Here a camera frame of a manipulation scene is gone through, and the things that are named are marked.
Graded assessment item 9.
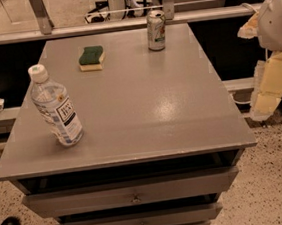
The white green soda can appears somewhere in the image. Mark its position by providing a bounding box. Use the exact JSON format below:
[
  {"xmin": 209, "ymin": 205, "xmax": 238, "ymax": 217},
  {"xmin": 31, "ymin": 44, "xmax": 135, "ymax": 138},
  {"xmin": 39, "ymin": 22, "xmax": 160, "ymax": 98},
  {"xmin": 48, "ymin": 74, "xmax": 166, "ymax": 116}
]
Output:
[{"xmin": 146, "ymin": 9, "xmax": 166, "ymax": 51}]

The grey drawer cabinet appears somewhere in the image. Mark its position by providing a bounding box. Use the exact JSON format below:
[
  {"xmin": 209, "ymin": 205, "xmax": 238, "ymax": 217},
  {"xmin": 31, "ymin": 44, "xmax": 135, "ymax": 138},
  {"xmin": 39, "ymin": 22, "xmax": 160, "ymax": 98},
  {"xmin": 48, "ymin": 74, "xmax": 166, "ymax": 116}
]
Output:
[{"xmin": 0, "ymin": 24, "xmax": 256, "ymax": 225}]

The top grey drawer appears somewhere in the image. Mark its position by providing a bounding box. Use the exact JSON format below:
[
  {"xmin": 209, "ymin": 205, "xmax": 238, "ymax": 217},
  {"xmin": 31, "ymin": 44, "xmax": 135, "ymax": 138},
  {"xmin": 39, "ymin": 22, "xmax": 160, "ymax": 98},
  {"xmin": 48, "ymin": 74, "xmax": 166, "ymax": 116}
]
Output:
[{"xmin": 23, "ymin": 167, "xmax": 239, "ymax": 218}]

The grey metal railing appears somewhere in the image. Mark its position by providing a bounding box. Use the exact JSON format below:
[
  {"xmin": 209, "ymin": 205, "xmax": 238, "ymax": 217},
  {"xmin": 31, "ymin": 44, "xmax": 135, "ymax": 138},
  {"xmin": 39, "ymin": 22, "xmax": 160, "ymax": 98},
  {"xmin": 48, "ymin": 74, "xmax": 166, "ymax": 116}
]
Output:
[{"xmin": 0, "ymin": 0, "xmax": 264, "ymax": 45}]

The green and yellow sponge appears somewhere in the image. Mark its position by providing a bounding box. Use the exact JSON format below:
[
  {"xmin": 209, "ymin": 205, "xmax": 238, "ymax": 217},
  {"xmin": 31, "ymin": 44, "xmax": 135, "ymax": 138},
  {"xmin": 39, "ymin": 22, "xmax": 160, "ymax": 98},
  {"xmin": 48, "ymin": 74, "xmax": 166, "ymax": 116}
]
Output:
[{"xmin": 78, "ymin": 45, "xmax": 105, "ymax": 71}]

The middle grey drawer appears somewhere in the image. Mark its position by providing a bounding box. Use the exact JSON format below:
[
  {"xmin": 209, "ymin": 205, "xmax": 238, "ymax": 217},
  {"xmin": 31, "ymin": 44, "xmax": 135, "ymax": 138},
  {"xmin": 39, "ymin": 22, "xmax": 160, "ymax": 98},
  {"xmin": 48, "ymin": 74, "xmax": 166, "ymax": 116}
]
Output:
[{"xmin": 61, "ymin": 203, "xmax": 222, "ymax": 225}]

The black office chair base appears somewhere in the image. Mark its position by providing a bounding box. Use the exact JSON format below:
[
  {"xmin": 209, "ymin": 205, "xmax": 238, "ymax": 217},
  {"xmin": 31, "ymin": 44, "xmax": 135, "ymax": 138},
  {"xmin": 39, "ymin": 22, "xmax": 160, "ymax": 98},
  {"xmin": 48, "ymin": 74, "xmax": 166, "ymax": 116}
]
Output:
[{"xmin": 84, "ymin": 0, "xmax": 152, "ymax": 24}]

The white cable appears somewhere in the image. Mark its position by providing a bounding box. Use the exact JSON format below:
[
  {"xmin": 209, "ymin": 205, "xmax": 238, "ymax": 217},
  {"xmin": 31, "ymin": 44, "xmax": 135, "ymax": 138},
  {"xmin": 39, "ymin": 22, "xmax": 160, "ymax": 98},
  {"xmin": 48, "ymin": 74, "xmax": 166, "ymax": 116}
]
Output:
[{"xmin": 240, "ymin": 0, "xmax": 262, "ymax": 16}]

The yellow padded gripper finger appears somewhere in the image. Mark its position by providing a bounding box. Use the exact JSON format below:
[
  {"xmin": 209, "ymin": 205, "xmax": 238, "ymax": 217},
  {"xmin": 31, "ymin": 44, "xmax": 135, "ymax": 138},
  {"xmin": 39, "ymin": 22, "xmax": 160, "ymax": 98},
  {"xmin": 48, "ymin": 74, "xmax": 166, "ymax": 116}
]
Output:
[
  {"xmin": 249, "ymin": 51, "xmax": 282, "ymax": 121},
  {"xmin": 237, "ymin": 12, "xmax": 259, "ymax": 39}
]

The clear plastic water bottle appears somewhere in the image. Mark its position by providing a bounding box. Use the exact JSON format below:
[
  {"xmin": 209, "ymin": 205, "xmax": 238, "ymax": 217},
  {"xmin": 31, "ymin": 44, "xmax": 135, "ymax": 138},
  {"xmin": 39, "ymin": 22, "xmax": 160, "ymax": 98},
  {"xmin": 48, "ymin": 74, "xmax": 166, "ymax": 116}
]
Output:
[{"xmin": 28, "ymin": 64, "xmax": 83, "ymax": 147}]

